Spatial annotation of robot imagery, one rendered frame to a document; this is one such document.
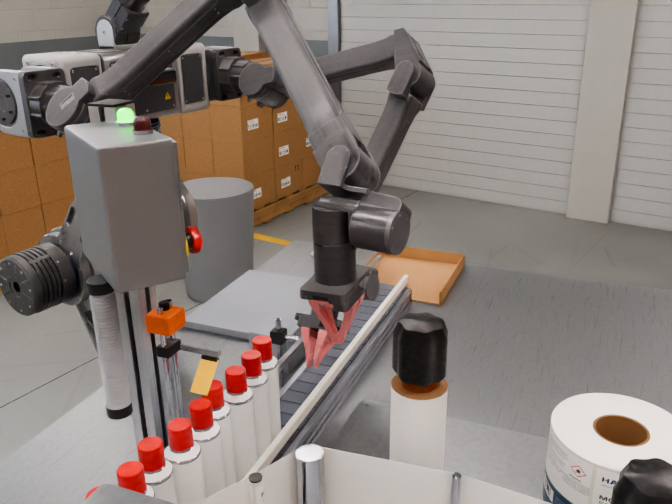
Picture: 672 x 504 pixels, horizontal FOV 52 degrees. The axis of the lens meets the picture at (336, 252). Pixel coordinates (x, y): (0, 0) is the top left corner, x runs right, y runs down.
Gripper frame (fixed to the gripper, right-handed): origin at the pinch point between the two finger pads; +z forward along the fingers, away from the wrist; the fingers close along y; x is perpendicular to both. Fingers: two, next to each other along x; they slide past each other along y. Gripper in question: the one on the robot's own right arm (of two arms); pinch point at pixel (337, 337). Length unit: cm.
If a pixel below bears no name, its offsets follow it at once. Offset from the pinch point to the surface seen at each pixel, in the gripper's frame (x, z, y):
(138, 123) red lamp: 22.5, -30.7, -8.5
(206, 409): 17.1, 10.0, -8.9
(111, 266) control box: 23.8, -14.1, -15.8
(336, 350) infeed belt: 20, 31, 47
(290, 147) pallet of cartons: 193, 67, 381
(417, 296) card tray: 13, 36, 90
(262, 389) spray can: 16.3, 15.6, 6.0
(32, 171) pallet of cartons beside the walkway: 293, 54, 229
